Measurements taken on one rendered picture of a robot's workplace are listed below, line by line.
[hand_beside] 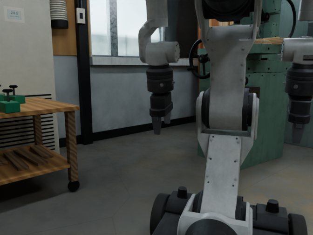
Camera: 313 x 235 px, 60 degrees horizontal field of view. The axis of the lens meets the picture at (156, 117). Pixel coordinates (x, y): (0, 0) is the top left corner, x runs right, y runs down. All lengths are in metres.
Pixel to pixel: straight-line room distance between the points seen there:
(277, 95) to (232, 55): 1.52
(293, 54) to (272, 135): 1.58
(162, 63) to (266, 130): 1.56
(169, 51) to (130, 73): 2.21
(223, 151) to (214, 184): 0.11
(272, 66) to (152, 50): 1.51
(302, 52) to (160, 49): 0.40
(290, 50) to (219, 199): 0.48
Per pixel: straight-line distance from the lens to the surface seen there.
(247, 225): 0.80
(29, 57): 2.28
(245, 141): 0.93
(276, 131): 2.42
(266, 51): 1.96
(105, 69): 2.88
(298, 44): 0.85
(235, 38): 0.86
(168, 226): 1.08
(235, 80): 0.87
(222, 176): 0.90
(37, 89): 2.30
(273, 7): 2.32
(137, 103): 3.13
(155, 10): 0.86
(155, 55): 0.86
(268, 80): 2.23
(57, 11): 2.52
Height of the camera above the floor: 0.74
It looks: 10 degrees down
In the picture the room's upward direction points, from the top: straight up
